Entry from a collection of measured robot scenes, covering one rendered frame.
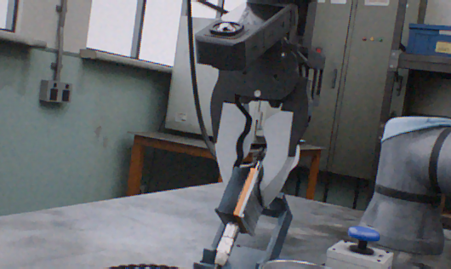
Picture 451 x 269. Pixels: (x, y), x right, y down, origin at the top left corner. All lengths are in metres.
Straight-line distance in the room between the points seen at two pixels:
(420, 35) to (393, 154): 3.10
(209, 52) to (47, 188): 2.19
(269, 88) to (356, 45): 3.93
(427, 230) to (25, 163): 1.82
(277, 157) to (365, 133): 3.86
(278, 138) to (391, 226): 0.53
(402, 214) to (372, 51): 3.44
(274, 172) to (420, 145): 0.52
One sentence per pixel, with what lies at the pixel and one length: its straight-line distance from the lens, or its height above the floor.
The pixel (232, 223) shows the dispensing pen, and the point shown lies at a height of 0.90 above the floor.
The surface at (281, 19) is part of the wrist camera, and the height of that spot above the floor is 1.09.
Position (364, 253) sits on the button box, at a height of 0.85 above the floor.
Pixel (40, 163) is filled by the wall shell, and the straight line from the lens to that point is 2.53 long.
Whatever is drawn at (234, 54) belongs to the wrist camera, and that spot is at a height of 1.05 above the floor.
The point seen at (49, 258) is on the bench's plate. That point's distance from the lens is 0.69.
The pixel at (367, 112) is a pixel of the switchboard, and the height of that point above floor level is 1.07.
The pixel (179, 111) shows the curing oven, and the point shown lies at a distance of 2.98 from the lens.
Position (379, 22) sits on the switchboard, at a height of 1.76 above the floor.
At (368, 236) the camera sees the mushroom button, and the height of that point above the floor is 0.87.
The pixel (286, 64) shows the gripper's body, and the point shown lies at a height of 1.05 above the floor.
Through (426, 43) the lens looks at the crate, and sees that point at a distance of 4.06.
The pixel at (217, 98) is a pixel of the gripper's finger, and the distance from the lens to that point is 0.52.
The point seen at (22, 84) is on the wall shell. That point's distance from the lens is 2.39.
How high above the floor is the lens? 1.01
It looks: 4 degrees down
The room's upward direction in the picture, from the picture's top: 8 degrees clockwise
